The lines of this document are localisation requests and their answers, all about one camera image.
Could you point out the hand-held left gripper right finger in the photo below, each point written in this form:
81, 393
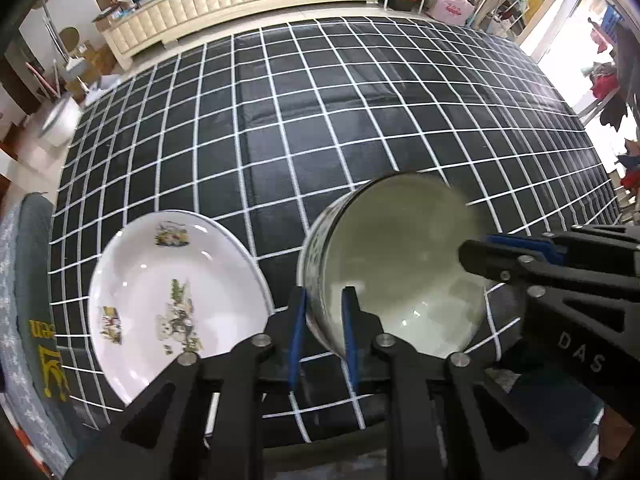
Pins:
351, 345

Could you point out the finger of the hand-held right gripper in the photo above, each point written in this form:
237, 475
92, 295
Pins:
525, 246
480, 257

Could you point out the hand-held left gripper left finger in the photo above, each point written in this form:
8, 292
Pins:
297, 345

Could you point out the green floral pattern bowl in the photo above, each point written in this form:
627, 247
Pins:
415, 270

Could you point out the white cartoon print plate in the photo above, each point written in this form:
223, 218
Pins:
150, 280

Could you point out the hanging red clothes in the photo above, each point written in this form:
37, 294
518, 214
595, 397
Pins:
602, 82

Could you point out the black white checkered tablecloth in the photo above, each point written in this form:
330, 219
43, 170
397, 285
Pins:
310, 125

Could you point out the blue plastic basket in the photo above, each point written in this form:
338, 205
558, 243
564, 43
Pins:
611, 17

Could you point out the pink gift bag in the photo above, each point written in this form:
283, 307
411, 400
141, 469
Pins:
452, 5

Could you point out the grey cushion yellow print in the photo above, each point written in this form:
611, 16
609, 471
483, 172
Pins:
35, 320

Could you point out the white round bin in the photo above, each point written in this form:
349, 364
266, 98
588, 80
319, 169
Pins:
60, 120

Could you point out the cream padded low cabinet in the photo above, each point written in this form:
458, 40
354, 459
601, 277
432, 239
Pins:
200, 5

